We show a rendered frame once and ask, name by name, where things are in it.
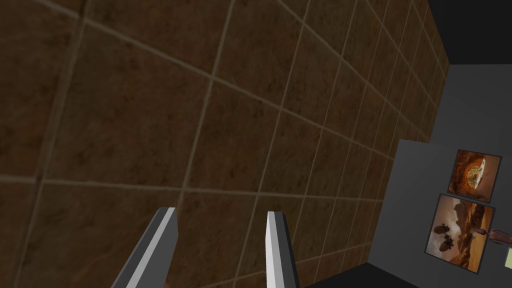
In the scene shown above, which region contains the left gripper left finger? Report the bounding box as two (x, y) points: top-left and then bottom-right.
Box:
(111, 206), (179, 288)

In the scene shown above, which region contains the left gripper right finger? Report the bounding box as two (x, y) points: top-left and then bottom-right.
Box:
(265, 211), (301, 288)

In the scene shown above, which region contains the orange desert wall picture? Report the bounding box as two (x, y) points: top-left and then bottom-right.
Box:
(424, 193), (497, 275)

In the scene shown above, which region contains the orange cave wall picture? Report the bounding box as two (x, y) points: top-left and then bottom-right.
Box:
(447, 149), (503, 204)

